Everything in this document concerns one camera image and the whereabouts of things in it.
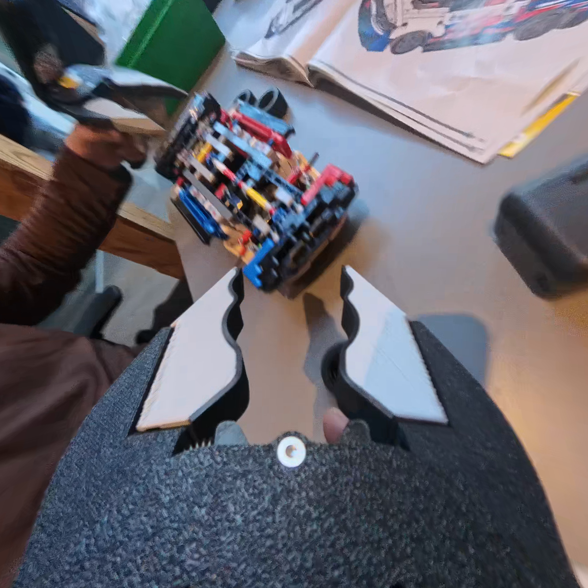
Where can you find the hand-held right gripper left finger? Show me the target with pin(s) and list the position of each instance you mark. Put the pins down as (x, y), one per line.
(193, 363)

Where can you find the yellow booklet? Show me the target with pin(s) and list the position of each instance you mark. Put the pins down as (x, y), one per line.
(537, 124)

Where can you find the brick-built toy race car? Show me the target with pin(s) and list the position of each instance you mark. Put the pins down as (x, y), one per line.
(257, 193)

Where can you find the grey desk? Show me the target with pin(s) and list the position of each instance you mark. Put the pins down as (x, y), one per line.
(413, 220)

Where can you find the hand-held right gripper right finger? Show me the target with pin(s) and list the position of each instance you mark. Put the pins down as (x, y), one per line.
(390, 363)

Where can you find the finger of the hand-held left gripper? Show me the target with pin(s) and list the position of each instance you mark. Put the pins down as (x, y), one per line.
(128, 80)
(124, 110)

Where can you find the car instruction booklet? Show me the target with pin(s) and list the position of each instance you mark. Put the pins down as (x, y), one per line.
(436, 82)

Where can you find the dark grey case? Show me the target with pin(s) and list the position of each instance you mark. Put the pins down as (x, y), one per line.
(542, 229)

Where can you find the black toy tyre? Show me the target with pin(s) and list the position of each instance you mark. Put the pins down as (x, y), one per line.
(281, 106)
(239, 97)

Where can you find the green box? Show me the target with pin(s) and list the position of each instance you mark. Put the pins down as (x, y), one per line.
(174, 41)

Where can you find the person's left hand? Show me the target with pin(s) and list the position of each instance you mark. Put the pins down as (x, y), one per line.
(101, 144)

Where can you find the wooden table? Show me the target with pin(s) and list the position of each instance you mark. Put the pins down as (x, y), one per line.
(138, 229)

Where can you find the person's right hand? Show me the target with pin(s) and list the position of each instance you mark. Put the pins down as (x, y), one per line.
(334, 427)

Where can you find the person's left forearm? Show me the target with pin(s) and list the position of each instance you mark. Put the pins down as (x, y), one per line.
(55, 229)

